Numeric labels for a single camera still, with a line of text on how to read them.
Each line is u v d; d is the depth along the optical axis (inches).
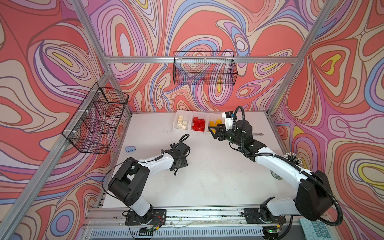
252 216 28.8
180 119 44.7
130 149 38.1
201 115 43.7
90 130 29.0
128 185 17.6
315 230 27.1
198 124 42.4
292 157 30.2
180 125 43.7
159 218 28.3
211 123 43.4
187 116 43.3
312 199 16.0
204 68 37.9
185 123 43.6
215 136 28.2
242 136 23.5
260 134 41.4
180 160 26.6
